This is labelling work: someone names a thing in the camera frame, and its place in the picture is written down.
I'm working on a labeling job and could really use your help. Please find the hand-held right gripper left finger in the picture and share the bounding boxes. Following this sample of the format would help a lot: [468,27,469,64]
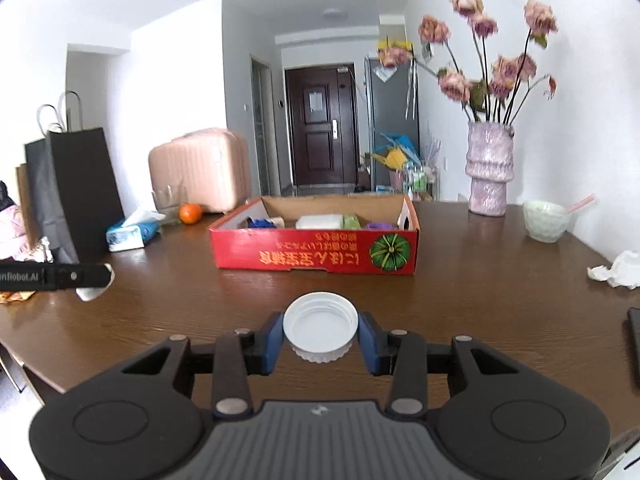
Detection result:
[120,311,286,418]

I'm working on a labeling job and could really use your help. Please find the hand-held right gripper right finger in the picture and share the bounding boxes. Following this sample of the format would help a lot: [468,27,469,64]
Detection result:
[357,311,523,418]

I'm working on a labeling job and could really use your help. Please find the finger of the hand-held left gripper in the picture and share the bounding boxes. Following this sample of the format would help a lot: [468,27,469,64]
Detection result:
[42,264,115,291]

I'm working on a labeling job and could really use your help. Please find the red cardboard box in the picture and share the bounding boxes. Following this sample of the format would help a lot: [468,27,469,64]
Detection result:
[208,195,421,277]

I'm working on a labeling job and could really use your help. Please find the white plastic piece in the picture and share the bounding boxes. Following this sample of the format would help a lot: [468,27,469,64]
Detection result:
[75,285,113,302]

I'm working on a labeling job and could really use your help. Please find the pink cloth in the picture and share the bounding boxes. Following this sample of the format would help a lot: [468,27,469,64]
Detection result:
[0,180,28,261]

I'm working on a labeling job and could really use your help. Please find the blue white tissue pack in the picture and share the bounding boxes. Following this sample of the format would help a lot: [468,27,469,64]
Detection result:
[106,208,166,253]

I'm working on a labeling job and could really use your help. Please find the brown paper bag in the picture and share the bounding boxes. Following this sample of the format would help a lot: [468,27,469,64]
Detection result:
[15,162,38,246]

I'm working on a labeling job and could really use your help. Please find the black paper bag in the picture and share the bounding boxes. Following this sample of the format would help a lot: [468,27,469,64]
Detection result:
[47,91,126,263]

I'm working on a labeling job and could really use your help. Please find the grey paper bag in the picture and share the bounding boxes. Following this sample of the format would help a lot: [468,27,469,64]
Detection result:
[25,105,66,261]

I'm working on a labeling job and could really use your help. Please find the clear drinking glass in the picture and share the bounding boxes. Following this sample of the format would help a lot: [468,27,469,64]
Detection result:
[151,185,188,225]

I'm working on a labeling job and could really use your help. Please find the pink suitcase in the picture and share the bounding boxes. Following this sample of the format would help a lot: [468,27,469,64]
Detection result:
[148,128,251,213]

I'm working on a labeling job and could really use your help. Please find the cluttered storage cart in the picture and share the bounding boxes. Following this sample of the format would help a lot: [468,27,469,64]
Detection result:
[372,132,441,201]

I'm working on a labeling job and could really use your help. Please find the yellow toy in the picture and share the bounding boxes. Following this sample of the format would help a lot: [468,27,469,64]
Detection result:
[372,149,408,168]

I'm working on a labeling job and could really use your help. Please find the dark brown entrance door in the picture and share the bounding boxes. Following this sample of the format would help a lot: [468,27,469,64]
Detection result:
[284,64,357,187]

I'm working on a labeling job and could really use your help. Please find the pink textured vase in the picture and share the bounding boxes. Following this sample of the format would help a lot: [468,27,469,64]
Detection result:
[465,121,516,217]

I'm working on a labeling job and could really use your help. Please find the grey interior door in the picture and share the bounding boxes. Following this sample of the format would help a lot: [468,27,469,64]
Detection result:
[250,57,275,197]

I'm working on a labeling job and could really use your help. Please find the white ceramic cup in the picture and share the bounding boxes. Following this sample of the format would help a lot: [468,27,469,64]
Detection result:
[522,200,569,244]

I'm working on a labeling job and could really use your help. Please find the grey refrigerator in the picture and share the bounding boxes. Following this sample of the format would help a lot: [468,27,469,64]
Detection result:
[364,55,421,191]

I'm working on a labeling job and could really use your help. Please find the pink straw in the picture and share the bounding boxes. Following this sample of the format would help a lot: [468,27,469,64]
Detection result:
[564,193,597,213]

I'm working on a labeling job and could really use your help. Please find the crumpled white tissue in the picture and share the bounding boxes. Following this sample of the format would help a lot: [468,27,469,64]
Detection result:
[586,250,640,290]

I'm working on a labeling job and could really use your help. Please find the black phone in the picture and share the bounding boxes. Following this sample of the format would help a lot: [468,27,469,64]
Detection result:
[626,307,640,363]

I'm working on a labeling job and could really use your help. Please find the yellow box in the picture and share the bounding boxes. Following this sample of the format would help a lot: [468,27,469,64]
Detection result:
[377,37,413,56]

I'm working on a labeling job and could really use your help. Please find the dried pink flowers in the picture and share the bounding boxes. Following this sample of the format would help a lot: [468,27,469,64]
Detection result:
[377,0,558,123]

